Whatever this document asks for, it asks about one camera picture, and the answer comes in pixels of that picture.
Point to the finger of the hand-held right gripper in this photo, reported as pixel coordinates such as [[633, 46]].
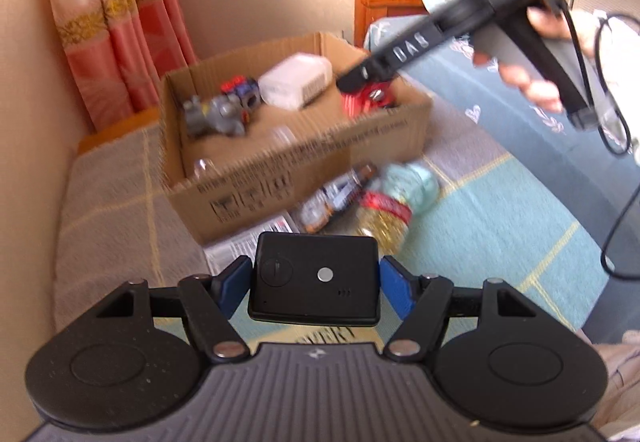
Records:
[[360, 74]]

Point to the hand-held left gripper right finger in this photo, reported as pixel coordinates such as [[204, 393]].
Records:
[[397, 289]]

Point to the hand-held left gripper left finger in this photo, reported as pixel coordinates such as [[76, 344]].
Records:
[[234, 287]]

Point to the red packet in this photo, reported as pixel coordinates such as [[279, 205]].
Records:
[[357, 102]]

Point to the white plastic bottle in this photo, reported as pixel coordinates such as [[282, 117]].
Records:
[[295, 82]]

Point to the black electronic device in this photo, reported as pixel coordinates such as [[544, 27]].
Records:
[[312, 282]]

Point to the cardboard box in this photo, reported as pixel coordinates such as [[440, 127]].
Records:
[[300, 162]]

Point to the purple toy train red wheels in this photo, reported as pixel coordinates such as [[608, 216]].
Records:
[[242, 92]]

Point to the clear plastic jar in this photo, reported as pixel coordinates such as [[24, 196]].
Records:
[[202, 168]]

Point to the person's right hand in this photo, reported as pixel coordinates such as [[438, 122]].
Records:
[[530, 82]]

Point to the white printed paper leaflet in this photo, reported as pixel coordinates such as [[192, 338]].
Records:
[[235, 242]]

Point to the jar of yellow capsules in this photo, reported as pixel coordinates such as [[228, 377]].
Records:
[[385, 217]]

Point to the teal plastic case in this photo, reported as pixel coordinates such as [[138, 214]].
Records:
[[415, 187]]

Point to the small clear bottle dark cap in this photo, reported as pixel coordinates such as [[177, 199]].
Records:
[[335, 197]]

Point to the teal floral bed sheet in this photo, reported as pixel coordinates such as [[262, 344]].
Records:
[[500, 142]]

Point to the person's leg light trousers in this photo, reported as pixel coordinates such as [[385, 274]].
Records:
[[617, 387]]

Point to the pink patterned curtain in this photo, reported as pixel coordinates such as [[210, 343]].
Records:
[[115, 12]]

